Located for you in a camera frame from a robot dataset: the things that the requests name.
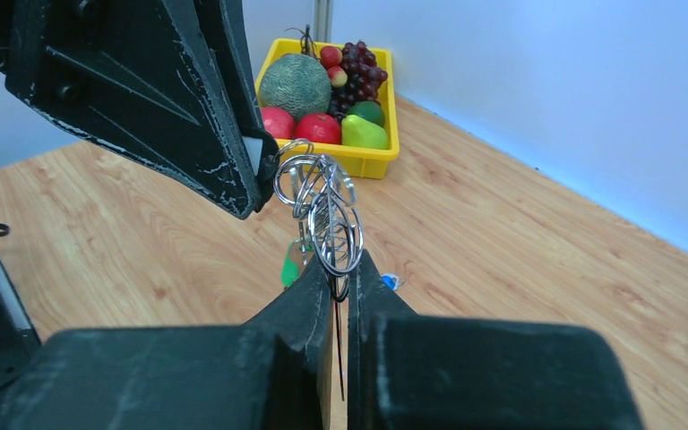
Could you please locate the silver keyring bunch with keys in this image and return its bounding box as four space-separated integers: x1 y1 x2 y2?
273 139 365 303

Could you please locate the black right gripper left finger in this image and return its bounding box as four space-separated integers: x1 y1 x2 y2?
0 262 331 429

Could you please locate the silver key with blue tag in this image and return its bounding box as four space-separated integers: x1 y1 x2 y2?
381 273 404 291

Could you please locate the dark purple grape bunch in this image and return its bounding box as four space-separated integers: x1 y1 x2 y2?
328 40 389 122

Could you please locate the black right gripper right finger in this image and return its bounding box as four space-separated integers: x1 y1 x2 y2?
347 254 644 429

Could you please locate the left aluminium frame post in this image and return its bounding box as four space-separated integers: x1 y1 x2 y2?
312 0 333 42

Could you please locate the green netted melon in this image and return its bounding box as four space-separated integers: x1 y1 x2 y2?
258 54 331 120

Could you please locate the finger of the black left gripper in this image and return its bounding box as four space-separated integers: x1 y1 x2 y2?
5 1 279 219

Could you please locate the red apple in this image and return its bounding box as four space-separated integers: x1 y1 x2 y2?
294 113 341 144
261 107 296 140

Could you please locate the red-yellow peach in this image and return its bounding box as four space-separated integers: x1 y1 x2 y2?
327 65 348 88

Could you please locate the yellow-green pear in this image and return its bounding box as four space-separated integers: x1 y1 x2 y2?
341 116 389 150

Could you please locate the dark green lime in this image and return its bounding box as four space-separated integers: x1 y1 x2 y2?
347 100 386 127

